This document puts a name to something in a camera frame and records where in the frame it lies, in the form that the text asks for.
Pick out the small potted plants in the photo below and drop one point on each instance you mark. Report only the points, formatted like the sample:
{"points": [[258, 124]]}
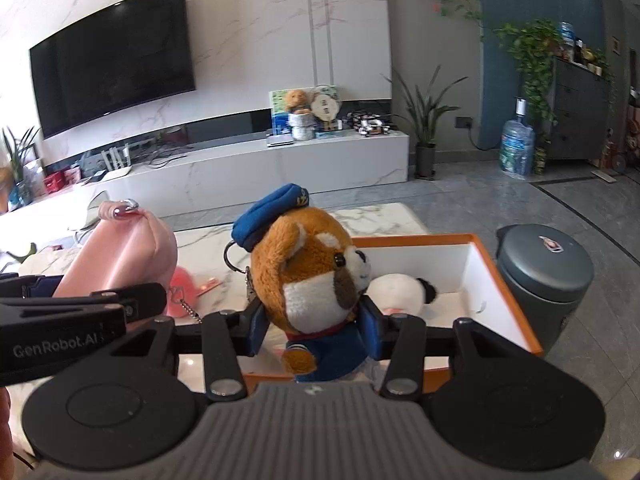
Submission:
{"points": [[595, 62]]}

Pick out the green patterned can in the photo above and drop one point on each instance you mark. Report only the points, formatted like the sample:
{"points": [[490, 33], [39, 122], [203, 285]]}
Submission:
{"points": [[539, 161]]}

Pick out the dark wall outlet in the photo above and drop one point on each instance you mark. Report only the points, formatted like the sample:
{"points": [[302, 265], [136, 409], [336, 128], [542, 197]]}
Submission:
{"points": [[463, 121]]}

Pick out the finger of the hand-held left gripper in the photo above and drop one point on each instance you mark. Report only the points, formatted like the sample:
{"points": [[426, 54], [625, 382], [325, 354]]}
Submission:
{"points": [[142, 300], [30, 287]]}

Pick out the pink snap wallet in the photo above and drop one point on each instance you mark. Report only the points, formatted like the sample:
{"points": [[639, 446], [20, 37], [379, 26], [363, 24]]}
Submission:
{"points": [[125, 255]]}

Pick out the white marble television console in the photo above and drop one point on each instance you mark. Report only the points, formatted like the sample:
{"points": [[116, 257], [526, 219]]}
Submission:
{"points": [[300, 165]]}

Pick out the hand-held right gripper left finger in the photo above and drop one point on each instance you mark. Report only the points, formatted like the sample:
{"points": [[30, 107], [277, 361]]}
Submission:
{"points": [[258, 327]]}

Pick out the black white toy vehicles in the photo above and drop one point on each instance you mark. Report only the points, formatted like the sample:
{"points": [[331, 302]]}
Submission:
{"points": [[370, 124]]}

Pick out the person's left hand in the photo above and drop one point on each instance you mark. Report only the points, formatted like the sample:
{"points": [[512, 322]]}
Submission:
{"points": [[4, 425]]}

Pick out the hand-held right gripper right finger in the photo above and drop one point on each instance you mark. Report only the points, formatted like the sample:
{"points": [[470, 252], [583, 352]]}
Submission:
{"points": [[372, 327]]}

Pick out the green leafy potted plant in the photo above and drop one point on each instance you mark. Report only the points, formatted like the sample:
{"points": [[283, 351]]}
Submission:
{"points": [[17, 170]]}

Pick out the small blue water bottle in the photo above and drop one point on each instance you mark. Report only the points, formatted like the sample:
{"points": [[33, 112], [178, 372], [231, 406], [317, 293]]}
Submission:
{"points": [[567, 32]]}

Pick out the small pink charm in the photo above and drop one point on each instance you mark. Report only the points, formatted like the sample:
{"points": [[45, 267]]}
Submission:
{"points": [[209, 287]]}

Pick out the brown teddy bear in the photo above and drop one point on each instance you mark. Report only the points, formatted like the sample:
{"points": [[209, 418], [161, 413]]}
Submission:
{"points": [[297, 101]]}

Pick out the dark grey round bin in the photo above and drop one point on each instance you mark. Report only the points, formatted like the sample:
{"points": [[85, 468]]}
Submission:
{"points": [[545, 270]]}

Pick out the white water jug pump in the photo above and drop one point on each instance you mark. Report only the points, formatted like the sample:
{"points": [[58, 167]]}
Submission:
{"points": [[521, 109]]}

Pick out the large blue water jug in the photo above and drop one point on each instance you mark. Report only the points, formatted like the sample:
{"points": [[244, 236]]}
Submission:
{"points": [[517, 147]]}

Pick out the black wall television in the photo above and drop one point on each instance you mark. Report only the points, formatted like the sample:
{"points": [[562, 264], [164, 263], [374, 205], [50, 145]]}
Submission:
{"points": [[115, 60]]}

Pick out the white panda plush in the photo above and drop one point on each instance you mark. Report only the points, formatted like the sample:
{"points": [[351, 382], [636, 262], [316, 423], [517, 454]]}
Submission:
{"points": [[400, 290]]}

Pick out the silver flat box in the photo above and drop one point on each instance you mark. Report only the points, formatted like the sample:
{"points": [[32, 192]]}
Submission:
{"points": [[280, 141]]}

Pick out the potted long-leaf plant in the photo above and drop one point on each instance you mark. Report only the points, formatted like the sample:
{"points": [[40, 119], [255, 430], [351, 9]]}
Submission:
{"points": [[426, 157]]}

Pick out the round paper fan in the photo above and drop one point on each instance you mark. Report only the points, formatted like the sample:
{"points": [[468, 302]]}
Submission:
{"points": [[326, 104]]}

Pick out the wooden floor board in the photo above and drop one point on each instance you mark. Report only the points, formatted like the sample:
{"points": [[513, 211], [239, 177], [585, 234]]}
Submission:
{"points": [[604, 176]]}

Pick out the small white chair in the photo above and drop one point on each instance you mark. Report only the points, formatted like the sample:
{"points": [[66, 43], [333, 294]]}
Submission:
{"points": [[92, 210]]}

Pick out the dark grey drawer cabinet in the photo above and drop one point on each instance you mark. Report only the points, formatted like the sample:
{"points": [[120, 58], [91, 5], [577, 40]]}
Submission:
{"points": [[575, 110]]}

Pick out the blue flat box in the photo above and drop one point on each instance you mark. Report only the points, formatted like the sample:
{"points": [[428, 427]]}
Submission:
{"points": [[330, 134]]}

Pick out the red panda sailor plush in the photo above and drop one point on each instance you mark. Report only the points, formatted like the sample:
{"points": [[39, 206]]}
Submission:
{"points": [[310, 270]]}

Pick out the white router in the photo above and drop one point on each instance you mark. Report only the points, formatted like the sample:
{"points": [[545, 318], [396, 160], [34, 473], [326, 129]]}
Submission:
{"points": [[117, 174]]}

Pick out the trailing pothos plant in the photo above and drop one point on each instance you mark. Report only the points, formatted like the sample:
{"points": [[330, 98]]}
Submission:
{"points": [[530, 45]]}

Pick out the green blue painting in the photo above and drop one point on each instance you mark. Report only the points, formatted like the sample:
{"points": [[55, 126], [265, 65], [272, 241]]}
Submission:
{"points": [[277, 115]]}

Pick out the orange cardboard box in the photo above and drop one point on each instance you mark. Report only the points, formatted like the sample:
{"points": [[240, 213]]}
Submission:
{"points": [[480, 280]]}

